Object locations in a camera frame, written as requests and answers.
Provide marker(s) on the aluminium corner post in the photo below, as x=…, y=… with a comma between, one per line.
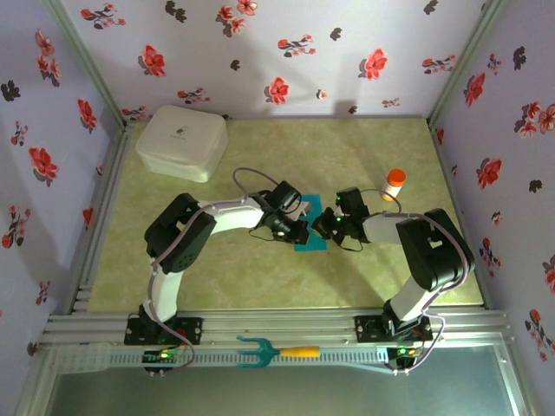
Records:
x=461, y=60
x=86, y=60

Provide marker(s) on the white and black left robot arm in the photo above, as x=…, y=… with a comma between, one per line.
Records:
x=165, y=294

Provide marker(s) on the aluminium side rail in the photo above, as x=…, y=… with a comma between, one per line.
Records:
x=449, y=173
x=110, y=173

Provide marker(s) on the orange-capped small bottle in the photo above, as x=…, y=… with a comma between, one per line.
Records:
x=393, y=184

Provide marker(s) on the white square lidded container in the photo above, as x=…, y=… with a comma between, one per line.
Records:
x=180, y=138

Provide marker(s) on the teal cloth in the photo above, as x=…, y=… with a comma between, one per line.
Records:
x=315, y=203

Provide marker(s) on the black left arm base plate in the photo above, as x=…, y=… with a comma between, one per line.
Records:
x=191, y=329

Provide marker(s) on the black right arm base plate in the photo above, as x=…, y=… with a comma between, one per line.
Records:
x=368, y=329

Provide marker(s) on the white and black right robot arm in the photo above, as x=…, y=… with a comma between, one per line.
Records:
x=412, y=294

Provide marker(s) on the long aluminium frame rail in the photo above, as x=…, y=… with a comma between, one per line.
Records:
x=277, y=323

